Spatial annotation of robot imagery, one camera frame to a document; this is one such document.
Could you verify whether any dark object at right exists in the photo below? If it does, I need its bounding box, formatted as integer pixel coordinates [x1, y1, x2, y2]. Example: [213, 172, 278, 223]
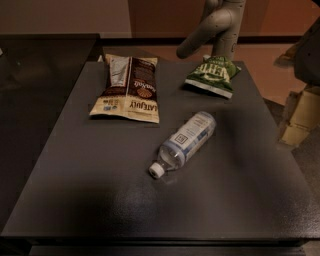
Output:
[274, 17, 320, 86]

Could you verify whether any clear blue plastic bottle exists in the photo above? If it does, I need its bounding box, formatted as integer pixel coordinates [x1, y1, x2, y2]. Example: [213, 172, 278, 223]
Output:
[149, 111, 216, 179]

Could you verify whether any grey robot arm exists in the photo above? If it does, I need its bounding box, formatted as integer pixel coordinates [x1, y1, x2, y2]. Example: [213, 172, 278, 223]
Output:
[176, 0, 247, 60]

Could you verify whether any brown cream snack bag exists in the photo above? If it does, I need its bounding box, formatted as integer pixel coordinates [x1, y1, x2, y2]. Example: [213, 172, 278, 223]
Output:
[90, 54, 160, 124]

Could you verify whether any green chip bag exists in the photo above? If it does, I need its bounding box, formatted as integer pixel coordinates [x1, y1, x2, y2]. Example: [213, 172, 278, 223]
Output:
[185, 55, 241, 99]

